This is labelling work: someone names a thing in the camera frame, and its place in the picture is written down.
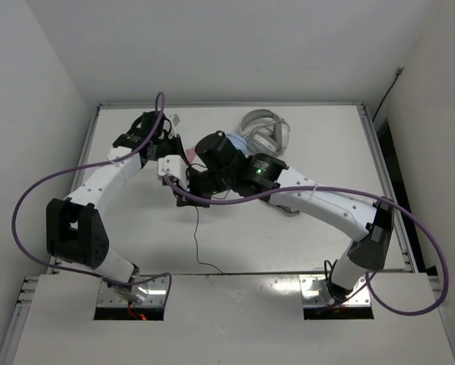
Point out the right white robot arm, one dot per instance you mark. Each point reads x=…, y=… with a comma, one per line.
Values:
x=369, y=225

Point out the brown silver headphones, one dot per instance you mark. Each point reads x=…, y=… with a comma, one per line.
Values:
x=287, y=210

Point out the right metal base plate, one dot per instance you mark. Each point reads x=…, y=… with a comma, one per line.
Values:
x=315, y=294

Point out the pink blue cat-ear headphones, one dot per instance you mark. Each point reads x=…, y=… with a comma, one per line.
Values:
x=238, y=141

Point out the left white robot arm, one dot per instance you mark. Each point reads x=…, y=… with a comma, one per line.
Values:
x=74, y=228

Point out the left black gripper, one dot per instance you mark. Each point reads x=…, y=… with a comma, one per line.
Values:
x=174, y=141

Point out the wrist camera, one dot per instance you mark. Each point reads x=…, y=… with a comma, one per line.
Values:
x=175, y=119
x=175, y=167

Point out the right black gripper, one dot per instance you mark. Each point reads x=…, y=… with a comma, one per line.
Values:
x=191, y=171

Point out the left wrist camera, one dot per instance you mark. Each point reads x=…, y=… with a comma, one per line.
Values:
x=175, y=119

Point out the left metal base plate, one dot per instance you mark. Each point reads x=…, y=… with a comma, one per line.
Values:
x=152, y=294

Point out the metal base plate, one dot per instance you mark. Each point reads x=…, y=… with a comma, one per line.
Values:
x=315, y=294
x=152, y=294

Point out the white grey headphones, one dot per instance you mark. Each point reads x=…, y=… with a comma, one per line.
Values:
x=265, y=132

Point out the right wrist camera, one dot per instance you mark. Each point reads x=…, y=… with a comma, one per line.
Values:
x=175, y=167

